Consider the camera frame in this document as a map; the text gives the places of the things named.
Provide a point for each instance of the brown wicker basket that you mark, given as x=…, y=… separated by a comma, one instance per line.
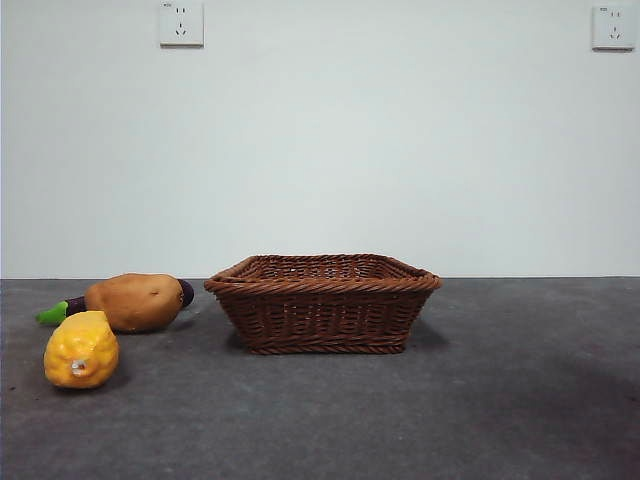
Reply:
x=320, y=315

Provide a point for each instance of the brown potato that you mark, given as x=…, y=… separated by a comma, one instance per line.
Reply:
x=135, y=300

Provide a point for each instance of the yellow corn cob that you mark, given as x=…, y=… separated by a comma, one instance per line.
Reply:
x=85, y=345

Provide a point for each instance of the purple eggplant with green stem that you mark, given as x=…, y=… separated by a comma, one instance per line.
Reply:
x=52, y=314

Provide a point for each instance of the white wall socket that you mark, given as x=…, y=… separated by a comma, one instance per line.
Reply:
x=613, y=27
x=181, y=25

